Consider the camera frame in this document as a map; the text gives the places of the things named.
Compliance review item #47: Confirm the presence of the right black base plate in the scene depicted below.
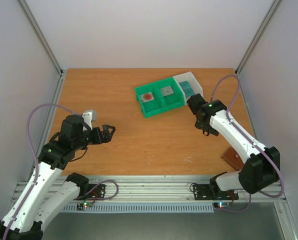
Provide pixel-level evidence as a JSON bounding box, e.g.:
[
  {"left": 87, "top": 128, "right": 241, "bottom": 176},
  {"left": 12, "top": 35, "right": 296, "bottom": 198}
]
[{"left": 189, "top": 183, "right": 239, "bottom": 201}]

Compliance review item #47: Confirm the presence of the right circuit board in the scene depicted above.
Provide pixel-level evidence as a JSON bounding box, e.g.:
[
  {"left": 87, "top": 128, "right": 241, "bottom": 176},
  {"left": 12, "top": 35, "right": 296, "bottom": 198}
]
[{"left": 213, "top": 201, "right": 233, "bottom": 209}]

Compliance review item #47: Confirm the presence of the teal card in white bin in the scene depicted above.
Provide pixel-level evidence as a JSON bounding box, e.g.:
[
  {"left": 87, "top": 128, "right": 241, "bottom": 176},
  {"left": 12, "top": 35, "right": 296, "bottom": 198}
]
[{"left": 179, "top": 80, "right": 195, "bottom": 98}]

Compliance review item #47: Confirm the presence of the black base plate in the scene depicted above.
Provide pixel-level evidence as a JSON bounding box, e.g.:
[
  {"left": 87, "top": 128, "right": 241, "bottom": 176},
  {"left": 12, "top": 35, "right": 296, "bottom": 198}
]
[
  {"left": 75, "top": 184, "right": 106, "bottom": 201},
  {"left": 189, "top": 183, "right": 239, "bottom": 201}
]

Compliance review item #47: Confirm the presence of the green left bin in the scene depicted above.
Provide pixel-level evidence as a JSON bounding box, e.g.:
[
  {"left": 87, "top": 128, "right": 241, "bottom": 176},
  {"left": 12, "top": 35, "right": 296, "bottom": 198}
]
[{"left": 134, "top": 83, "right": 163, "bottom": 118}]

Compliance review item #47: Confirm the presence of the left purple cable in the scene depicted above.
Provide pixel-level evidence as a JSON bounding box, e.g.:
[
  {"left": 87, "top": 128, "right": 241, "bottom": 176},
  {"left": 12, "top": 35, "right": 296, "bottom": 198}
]
[{"left": 1, "top": 103, "right": 77, "bottom": 240}]

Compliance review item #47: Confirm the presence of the left aluminium frame post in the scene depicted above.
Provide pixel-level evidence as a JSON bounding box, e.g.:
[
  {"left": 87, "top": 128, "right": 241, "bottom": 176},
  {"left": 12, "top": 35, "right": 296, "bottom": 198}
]
[{"left": 17, "top": 0, "right": 63, "bottom": 76}]

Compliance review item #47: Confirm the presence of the circuit board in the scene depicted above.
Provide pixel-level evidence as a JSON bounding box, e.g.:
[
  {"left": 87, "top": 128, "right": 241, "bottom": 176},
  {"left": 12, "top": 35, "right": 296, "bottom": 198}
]
[
  {"left": 213, "top": 201, "right": 233, "bottom": 209},
  {"left": 76, "top": 202, "right": 93, "bottom": 211}
]

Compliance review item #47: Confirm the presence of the aluminium frame post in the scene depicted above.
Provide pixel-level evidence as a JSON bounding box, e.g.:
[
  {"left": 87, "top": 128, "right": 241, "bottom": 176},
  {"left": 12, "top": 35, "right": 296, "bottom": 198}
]
[
  {"left": 235, "top": 0, "right": 282, "bottom": 76},
  {"left": 17, "top": 0, "right": 63, "bottom": 76}
]

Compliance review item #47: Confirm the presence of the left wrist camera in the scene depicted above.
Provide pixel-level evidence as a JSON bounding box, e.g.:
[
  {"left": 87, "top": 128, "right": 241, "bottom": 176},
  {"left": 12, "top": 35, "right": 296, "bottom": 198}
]
[{"left": 81, "top": 110, "right": 97, "bottom": 123}]

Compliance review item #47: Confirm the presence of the right aluminium frame post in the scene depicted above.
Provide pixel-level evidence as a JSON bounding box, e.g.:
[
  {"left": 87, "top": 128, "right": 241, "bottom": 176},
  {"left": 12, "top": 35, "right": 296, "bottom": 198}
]
[{"left": 235, "top": 0, "right": 282, "bottom": 76}]

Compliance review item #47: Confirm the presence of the grey slotted cable duct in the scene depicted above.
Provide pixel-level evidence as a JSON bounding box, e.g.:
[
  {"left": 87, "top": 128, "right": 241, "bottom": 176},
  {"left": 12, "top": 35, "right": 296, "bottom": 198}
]
[{"left": 62, "top": 202, "right": 214, "bottom": 214}]

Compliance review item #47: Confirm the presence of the green middle bin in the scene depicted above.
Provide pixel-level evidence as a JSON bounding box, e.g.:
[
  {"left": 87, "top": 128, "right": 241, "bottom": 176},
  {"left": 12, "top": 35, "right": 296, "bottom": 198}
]
[{"left": 154, "top": 77, "right": 185, "bottom": 112}]

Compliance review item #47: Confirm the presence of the grey card with red dot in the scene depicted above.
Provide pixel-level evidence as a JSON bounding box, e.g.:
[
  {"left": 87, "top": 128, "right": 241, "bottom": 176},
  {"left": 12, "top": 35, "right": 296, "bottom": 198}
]
[{"left": 140, "top": 92, "right": 155, "bottom": 103}]

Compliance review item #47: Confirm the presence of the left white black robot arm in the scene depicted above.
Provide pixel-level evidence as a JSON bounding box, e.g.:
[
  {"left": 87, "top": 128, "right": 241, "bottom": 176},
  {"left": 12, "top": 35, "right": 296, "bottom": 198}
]
[{"left": 0, "top": 112, "right": 116, "bottom": 240}]

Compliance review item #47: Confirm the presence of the brown leather card holder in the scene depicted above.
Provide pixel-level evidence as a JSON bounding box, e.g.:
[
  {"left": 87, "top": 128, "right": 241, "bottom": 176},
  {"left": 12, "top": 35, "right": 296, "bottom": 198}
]
[{"left": 221, "top": 147, "right": 244, "bottom": 171}]

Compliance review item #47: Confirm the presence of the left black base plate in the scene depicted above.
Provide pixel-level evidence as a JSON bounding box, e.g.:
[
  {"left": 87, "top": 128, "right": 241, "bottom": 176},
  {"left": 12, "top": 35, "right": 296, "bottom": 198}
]
[{"left": 75, "top": 184, "right": 106, "bottom": 201}]

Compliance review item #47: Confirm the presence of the white bin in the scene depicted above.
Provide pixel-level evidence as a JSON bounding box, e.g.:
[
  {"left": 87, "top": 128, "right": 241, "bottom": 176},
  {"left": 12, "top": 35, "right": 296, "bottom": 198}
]
[{"left": 173, "top": 71, "right": 204, "bottom": 102}]

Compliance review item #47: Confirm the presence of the green bin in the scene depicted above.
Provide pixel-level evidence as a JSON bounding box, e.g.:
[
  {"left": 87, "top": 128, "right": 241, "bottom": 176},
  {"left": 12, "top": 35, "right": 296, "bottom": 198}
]
[
  {"left": 134, "top": 83, "right": 163, "bottom": 118},
  {"left": 154, "top": 77, "right": 185, "bottom": 112}
]

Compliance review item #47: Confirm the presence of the aluminium front rail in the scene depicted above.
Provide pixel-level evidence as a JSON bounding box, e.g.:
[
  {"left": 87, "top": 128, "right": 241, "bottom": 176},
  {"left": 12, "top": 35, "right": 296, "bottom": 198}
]
[{"left": 11, "top": 175, "right": 287, "bottom": 204}]

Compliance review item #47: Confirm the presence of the left circuit board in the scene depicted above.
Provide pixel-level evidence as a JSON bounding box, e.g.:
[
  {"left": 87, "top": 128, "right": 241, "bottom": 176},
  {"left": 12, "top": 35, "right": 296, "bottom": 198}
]
[{"left": 76, "top": 202, "right": 93, "bottom": 211}]

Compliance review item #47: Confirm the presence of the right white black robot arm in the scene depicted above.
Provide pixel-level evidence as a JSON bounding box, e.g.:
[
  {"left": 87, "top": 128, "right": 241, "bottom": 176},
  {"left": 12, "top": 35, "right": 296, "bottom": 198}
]
[{"left": 187, "top": 93, "right": 281, "bottom": 199}]

